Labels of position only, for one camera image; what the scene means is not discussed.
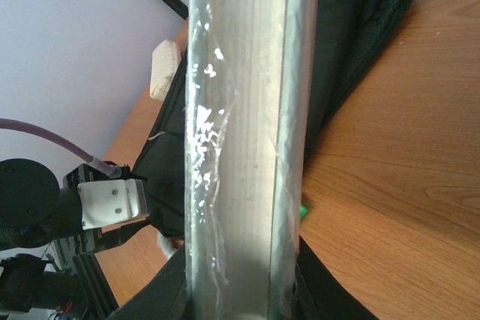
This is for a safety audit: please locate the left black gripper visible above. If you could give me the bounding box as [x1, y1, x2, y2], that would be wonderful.
[52, 222, 149, 260]

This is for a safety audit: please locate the grey square book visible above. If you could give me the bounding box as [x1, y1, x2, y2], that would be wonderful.
[185, 0, 317, 319]

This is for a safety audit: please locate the black student backpack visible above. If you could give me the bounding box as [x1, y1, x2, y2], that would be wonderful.
[111, 0, 413, 319]

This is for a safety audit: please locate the cream knitted pencil case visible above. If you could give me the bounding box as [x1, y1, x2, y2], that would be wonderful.
[149, 40, 182, 101]

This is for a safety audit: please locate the green cap black highlighter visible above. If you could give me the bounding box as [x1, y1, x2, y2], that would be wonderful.
[300, 204, 308, 220]

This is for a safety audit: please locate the black aluminium frame rail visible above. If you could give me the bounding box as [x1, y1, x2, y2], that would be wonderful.
[52, 0, 189, 308]

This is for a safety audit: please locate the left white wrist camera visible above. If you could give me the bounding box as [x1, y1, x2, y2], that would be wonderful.
[77, 178, 149, 230]

